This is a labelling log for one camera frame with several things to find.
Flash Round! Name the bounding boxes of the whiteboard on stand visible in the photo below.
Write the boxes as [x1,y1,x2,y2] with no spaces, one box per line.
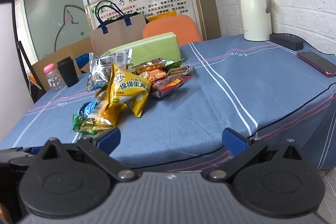
[0,0,36,105]

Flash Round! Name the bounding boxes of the cat outline window sticker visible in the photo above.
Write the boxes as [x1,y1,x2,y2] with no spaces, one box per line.
[54,5,91,52]

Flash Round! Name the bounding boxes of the dark red clear snack packet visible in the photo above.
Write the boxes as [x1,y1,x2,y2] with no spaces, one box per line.
[151,75,195,98]

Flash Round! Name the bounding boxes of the small green snack packet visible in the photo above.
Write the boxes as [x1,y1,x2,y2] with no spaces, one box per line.
[72,114,111,135]

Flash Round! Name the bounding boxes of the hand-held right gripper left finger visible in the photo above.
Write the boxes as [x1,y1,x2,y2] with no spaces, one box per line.
[39,126,135,183]

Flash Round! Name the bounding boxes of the yellow green candy packet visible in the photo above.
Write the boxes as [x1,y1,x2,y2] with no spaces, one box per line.
[79,91,132,132]

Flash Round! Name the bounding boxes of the dark grey box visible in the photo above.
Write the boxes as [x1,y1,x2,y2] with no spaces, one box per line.
[270,33,304,51]

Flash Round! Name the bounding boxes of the orange snack packet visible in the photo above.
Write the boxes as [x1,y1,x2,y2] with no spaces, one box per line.
[135,58,167,75]
[138,69,167,83]

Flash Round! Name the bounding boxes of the large yellow snack packet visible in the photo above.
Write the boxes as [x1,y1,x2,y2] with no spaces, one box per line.
[106,63,153,118]

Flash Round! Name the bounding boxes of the black cup with lid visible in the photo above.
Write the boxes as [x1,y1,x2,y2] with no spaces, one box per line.
[57,57,80,87]

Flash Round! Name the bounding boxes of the blue chair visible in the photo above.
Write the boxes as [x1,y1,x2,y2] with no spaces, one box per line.
[76,54,91,73]

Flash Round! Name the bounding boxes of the smartphone in red case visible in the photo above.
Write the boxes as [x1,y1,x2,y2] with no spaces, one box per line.
[297,51,336,78]

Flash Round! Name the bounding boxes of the clear bottle pink lid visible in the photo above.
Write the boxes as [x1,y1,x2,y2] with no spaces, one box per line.
[43,63,65,92]

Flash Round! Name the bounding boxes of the blue striped tablecloth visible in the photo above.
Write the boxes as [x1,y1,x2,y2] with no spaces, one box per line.
[0,34,336,170]

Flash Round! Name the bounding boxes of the orange chair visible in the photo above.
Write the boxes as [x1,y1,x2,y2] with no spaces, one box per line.
[142,15,202,46]

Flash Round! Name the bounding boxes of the open brown cardboard box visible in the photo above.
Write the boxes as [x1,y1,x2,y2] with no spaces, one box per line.
[31,37,95,92]

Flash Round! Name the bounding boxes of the cream thermos jug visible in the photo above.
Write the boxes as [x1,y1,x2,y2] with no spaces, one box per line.
[240,0,272,41]

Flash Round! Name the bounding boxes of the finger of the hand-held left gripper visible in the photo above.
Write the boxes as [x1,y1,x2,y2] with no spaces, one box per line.
[0,147,37,159]

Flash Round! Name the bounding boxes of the silver snack packet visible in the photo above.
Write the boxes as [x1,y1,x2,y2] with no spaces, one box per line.
[87,49,134,92]

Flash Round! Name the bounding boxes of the clear biscuit stick packet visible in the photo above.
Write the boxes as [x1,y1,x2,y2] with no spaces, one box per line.
[167,66,194,77]

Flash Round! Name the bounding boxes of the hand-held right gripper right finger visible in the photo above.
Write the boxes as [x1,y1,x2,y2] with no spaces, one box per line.
[202,127,303,184]

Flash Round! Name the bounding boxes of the brown paper bag blue handles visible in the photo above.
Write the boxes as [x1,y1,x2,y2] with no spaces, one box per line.
[89,0,149,56]

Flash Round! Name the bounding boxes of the light green cardboard box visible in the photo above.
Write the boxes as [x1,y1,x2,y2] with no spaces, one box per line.
[101,32,181,73]

